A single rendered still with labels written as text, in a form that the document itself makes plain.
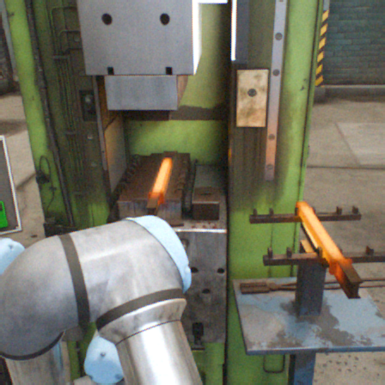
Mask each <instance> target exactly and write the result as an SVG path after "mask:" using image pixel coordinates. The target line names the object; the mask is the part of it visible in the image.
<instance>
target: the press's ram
mask: <svg viewBox="0 0 385 385"><path fill-rule="evenodd" d="M201 3H227V0H76V7H77V9H78V15H79V23H80V29H81V36H82V50H83V57H84V65H85V72H86V75H94V76H108V75H109V74H111V73H112V72H113V73H114V75H115V76H163V75H167V74H168V72H169V70H170V67H172V75H194V73H195V70H196V68H197V65H198V62H199V59H200V56H201V53H202V44H201Z"/></svg>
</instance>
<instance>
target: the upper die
mask: <svg viewBox="0 0 385 385"><path fill-rule="evenodd" d="M105 84H106V93H107V108H108V109H135V110H178V107H179V105H180V101H181V98H182V96H183V94H184V91H185V90H186V86H187V84H188V75H172V67H170V70H169V72H168V74H167V75H163V76H115V75H114V73H113V72H112V73H111V74H109V75H108V76H105Z"/></svg>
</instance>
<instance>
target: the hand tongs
mask: <svg viewBox="0 0 385 385"><path fill-rule="evenodd" d="M362 280H363V281H364V282H372V281H385V277H379V278H362ZM329 283H338V281H337V279H336V278H335V279H325V284H329ZM289 285H296V282H289V283H280V284H276V283H274V282H270V283H267V282H266V281H264V282H248V283H240V288H241V293H242V295H246V294H260V293H269V290H270V291H276V290H278V289H280V290H296V286H289ZM363 287H377V288H378V287H385V283H382V284H360V285H359V288H363ZM333 289H342V288H341V287H340V285H339V284H338V285H324V290H333Z"/></svg>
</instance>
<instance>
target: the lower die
mask: <svg viewBox="0 0 385 385"><path fill-rule="evenodd" d="M166 152H174V156H173V162H172V165H171V169H170V170H169V173H168V178H167V182H166V185H165V187H164V190H163V204H160V205H159V208H158V212H157V214H156V217H158V218H160V219H162V220H169V219H182V213H183V210H182V204H183V200H184V191H183V190H181V189H178V190H176V192H175V193H174V189H175V188H176V187H175V185H176V184H177V183H178V182H176V181H177V179H178V178H179V177H178V173H179V172H180V171H179V169H180V165H181V164H182V162H181V160H182V159H183V158H185V157H189V158H190V153H178V150H164V152H163V153H151V155H150V156H141V157H142V161H140V157H139V158H138V160H139V164H140V165H138V166H137V168H136V167H135V170H136V173H135V174H134V171H132V175H133V180H131V176H130V178H129V180H130V181H131V184H130V185H129V182H128V181H127V183H126V185H127V186H128V190H127V191H126V189H125V187H124V189H123V191H122V193H121V194H120V196H119V201H118V206H119V220H124V219H127V218H133V219H134V218H139V217H144V216H147V213H148V210H146V207H147V204H148V202H149V197H148V193H149V192H153V189H154V186H155V184H156V178H157V175H158V173H159V170H160V167H161V166H162V162H163V159H164V157H165V155H166ZM177 187H183V188H184V189H185V190H186V186H185V185H183V184H179V185H177Z"/></svg>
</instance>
